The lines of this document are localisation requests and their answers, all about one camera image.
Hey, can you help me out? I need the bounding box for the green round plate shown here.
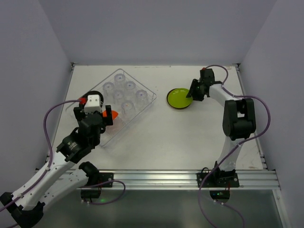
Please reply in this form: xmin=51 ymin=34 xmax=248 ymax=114
xmin=166 ymin=88 xmax=193 ymax=109

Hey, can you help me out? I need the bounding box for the black round plate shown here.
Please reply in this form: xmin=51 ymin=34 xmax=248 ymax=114
xmin=83 ymin=90 xmax=104 ymax=105

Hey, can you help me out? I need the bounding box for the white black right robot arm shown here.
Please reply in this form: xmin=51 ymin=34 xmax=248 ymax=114
xmin=186 ymin=67 xmax=256 ymax=172

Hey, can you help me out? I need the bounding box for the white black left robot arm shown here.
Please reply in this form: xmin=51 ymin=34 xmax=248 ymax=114
xmin=0 ymin=105 xmax=113 ymax=228

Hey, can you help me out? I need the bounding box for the clear dish rack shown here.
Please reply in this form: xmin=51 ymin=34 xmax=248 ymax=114
xmin=65 ymin=68 xmax=158 ymax=148

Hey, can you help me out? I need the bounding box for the orange plastic bowl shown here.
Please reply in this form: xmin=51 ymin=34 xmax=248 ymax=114
xmin=103 ymin=110 xmax=118 ymax=120

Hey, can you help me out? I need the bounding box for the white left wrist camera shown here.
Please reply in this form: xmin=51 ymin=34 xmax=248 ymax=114
xmin=84 ymin=95 xmax=102 ymax=114

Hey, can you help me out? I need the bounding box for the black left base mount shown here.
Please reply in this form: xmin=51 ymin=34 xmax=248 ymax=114
xmin=80 ymin=172 xmax=114 ymax=201

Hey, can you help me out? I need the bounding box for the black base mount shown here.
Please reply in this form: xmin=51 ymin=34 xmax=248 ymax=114
xmin=202 ymin=168 xmax=240 ymax=203
xmin=80 ymin=172 xmax=114 ymax=201

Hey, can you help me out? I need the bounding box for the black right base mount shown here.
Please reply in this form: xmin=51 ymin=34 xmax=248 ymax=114
xmin=202 ymin=168 xmax=240 ymax=203

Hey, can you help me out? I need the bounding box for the aluminium front rail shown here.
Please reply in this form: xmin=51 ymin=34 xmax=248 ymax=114
xmin=30 ymin=169 xmax=278 ymax=190

